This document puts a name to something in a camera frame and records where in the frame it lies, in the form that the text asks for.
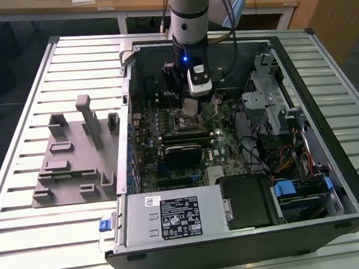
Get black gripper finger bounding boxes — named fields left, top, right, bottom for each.
left=197, top=93, right=212, bottom=124

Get silver CPU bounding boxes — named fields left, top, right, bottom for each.
left=180, top=97, right=201, bottom=119

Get CPU socket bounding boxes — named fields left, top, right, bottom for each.
left=171, top=107, right=206, bottom=134

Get black connector block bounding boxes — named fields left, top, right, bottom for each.
left=211, top=67, right=226, bottom=85

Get black graphics card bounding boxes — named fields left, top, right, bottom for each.
left=163, top=144, right=204, bottom=168

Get green motherboard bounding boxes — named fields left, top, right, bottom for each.
left=126, top=88, right=252, bottom=195

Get metal drive cage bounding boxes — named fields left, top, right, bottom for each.
left=238, top=52, right=295, bottom=138

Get silver chipset heatsink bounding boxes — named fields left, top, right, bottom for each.
left=205, top=164, right=227, bottom=182

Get black expansion slot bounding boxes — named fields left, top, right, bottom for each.
left=156, top=176, right=192, bottom=188

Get wooden desk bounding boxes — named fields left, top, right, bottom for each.
left=0, top=0, right=303, bottom=45

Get black plastic shroud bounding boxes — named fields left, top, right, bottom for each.
left=214, top=171, right=289, bottom=232

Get hard disk in blue carrier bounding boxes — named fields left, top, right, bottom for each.
left=272, top=176, right=336, bottom=223

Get silver power supply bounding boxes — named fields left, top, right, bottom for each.
left=121, top=184, right=236, bottom=248

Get grey parts rack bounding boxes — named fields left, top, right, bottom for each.
left=25, top=92, right=125, bottom=209

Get black open PC case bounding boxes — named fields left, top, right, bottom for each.
left=93, top=30, right=359, bottom=269

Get blue case latch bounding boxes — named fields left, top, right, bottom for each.
left=99, top=218, right=112, bottom=233

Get green RAM stick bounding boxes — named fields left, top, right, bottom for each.
left=51, top=172, right=87, bottom=181

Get wooden cabinet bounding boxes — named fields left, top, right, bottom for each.
left=288, top=0, right=359, bottom=68

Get dark office chair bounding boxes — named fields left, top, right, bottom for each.
left=0, top=20, right=26, bottom=96

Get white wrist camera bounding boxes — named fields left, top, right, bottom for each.
left=185, top=63, right=213, bottom=99

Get black cable with gold connector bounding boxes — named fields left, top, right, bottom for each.
left=206, top=0, right=239, bottom=46

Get grey box with black bracket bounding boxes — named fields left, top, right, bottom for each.
left=160, top=60, right=186, bottom=97

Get yellow orange power wires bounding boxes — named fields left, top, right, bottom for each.
left=268, top=126, right=317, bottom=182

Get orange flat data cable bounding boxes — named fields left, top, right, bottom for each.
left=300, top=150, right=315, bottom=178

